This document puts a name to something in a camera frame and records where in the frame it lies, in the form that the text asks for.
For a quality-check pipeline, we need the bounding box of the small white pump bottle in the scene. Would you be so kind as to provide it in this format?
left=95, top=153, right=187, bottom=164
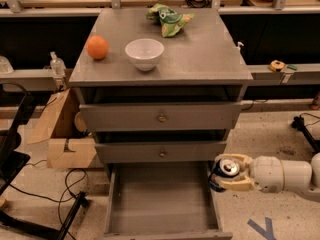
left=236, top=41, right=244, bottom=52

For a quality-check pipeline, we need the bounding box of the blue pepsi can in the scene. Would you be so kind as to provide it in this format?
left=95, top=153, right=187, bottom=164
left=208, top=158, right=240, bottom=192

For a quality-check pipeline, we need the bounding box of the brown cardboard box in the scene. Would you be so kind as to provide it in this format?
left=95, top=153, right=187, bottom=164
left=27, top=89, right=102, bottom=169

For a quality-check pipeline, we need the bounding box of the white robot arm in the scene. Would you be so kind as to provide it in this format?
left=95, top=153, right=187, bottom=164
left=208, top=154, right=320, bottom=202

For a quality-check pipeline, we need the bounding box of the white bowl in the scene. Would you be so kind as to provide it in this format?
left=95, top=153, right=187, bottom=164
left=125, top=38, right=164, bottom=71

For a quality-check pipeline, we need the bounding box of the grey middle drawer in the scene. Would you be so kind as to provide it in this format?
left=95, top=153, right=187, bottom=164
left=95, top=141, right=226, bottom=163

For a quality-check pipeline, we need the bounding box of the orange fruit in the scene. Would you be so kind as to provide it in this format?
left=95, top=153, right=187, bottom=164
left=86, top=36, right=109, bottom=60

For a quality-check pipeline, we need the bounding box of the green chip bag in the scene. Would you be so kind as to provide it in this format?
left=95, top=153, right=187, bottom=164
left=146, top=4, right=194, bottom=38

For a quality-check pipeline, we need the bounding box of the black floor cable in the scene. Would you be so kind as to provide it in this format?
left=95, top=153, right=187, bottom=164
left=6, top=159, right=88, bottom=240

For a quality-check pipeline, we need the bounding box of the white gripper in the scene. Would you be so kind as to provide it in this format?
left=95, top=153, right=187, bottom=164
left=215, top=153, right=284, bottom=193

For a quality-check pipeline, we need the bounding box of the black stand right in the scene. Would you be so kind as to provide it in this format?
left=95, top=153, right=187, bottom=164
left=291, top=116, right=320, bottom=153

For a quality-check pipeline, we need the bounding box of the clear sanitizer bottle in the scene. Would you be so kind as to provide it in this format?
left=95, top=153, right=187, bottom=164
left=50, top=51, right=66, bottom=77

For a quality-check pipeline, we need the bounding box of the black floor stand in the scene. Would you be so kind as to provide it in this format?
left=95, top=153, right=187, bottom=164
left=0, top=82, right=89, bottom=240

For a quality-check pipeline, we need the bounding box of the grey open bottom drawer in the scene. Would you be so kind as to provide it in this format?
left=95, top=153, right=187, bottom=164
left=103, top=162, right=233, bottom=240

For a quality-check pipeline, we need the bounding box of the grey top drawer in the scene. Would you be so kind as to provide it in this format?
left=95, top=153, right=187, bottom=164
left=80, top=102, right=240, bottom=132

